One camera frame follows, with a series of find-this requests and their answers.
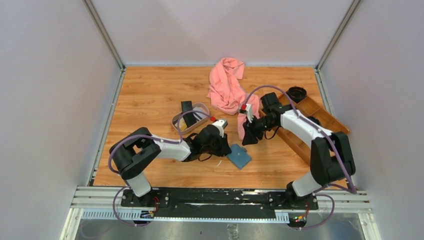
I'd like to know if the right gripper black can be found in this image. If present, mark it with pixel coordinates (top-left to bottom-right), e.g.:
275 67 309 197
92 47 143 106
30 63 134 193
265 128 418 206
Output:
242 114 278 146

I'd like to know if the blue leather card holder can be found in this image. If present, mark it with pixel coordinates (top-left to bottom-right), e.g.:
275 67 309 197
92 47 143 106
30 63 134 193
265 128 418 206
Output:
226 143 252 170

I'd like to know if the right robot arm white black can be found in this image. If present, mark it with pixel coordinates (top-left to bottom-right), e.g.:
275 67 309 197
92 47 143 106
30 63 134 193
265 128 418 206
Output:
239 92 356 209

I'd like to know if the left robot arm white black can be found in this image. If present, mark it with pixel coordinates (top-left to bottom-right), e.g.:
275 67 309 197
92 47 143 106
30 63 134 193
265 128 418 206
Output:
107 122 232 207

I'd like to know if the black card left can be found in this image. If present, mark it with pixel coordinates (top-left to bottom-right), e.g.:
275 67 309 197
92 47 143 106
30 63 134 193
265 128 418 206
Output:
181 100 197 128

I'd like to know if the gold card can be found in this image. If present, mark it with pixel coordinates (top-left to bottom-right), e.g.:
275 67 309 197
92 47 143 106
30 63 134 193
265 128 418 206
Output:
174 118 187 131

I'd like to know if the pink oval tray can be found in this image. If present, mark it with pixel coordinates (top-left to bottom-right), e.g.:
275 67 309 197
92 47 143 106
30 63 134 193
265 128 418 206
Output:
171 101 210 135

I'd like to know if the pink cloth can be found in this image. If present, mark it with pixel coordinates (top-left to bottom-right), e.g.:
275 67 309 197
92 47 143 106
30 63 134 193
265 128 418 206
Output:
207 57 249 140

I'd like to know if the black tape roll upper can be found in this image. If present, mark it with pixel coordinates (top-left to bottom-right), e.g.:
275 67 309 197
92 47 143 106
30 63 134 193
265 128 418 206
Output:
286 86 308 104

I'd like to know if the wooden compartment tray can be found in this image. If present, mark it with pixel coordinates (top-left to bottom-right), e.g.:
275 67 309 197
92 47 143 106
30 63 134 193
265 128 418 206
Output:
259 92 353 166

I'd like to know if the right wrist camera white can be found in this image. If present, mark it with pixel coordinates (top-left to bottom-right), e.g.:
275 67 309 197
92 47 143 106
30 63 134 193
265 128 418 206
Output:
239 103 254 123

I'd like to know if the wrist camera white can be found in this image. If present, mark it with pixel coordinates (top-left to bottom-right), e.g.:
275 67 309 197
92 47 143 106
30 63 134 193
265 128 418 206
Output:
212 119 228 138
239 103 254 123

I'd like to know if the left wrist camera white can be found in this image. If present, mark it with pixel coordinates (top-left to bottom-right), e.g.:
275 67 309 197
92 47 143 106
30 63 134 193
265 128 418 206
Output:
212 119 228 138

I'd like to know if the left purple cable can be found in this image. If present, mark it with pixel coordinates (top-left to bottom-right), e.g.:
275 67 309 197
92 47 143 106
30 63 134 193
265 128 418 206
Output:
107 109 217 228

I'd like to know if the purple cable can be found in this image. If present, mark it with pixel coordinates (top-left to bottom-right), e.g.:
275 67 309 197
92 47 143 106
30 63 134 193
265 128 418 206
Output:
107 109 217 228
239 85 358 231

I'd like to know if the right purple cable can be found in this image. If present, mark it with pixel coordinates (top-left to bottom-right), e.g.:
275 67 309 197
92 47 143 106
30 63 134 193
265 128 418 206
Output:
239 85 358 231

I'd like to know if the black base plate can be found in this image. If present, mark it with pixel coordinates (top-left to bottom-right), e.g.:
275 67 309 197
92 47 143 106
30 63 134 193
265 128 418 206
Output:
120 187 319 219

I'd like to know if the aluminium rail frame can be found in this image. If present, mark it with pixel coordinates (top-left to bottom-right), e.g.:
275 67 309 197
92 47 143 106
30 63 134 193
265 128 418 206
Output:
59 186 381 240

